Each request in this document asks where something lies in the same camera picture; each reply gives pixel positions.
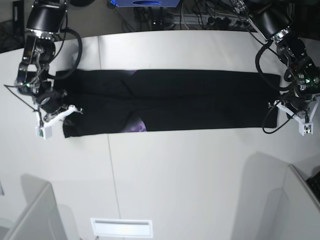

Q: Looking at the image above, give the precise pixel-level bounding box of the grey partition panel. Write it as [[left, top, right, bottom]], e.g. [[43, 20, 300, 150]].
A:
[[0, 174, 81, 240], [280, 165, 320, 240]]

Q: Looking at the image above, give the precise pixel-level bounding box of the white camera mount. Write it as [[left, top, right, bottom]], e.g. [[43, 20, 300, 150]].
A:
[[270, 94, 320, 136], [35, 104, 83, 140]]

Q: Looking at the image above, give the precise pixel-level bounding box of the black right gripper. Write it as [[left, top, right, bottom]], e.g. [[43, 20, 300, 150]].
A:
[[33, 89, 82, 128]]

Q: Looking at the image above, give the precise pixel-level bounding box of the blue box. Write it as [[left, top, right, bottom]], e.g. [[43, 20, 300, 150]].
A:
[[110, 0, 180, 8]]

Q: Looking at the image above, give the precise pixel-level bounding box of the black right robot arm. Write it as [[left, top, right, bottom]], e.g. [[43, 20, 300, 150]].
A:
[[13, 0, 83, 129]]

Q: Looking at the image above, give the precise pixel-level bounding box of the black keyboard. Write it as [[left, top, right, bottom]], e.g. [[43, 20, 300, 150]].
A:
[[306, 172, 320, 201]]

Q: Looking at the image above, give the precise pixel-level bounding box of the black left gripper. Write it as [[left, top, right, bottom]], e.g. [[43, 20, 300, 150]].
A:
[[279, 92, 314, 115]]

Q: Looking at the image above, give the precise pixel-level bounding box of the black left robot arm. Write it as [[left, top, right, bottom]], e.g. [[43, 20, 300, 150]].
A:
[[230, 0, 320, 116]]

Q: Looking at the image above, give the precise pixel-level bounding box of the grey right partition panel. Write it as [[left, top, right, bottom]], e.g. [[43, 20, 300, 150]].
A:
[[280, 165, 320, 240]]

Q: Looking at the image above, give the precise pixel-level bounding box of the black T-shirt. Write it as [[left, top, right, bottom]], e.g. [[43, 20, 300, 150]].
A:
[[53, 69, 280, 138]]

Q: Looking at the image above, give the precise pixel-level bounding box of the grey left partition panel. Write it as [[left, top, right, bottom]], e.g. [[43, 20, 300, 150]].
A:
[[0, 174, 81, 240]]

